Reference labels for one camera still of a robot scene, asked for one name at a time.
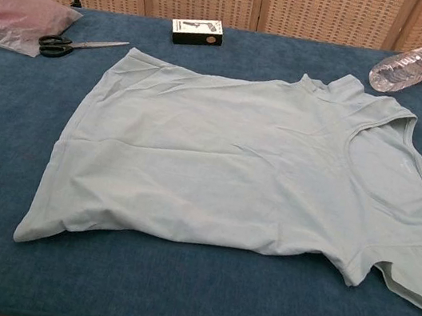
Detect light green t-shirt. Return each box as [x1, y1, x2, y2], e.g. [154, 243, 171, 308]
[11, 26, 422, 315]

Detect small white and black box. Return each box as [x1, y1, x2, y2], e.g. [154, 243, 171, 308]
[168, 12, 225, 52]

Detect blue felt table cover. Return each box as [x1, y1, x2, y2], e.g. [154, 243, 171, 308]
[0, 0, 422, 316]

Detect clear plastic water bottle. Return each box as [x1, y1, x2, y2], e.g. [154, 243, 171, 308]
[366, 37, 422, 100]

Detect translucent bag with pink garment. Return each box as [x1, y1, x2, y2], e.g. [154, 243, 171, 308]
[0, 0, 86, 66]

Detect black-handled steel scissors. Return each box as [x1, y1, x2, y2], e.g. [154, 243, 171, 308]
[35, 26, 131, 70]

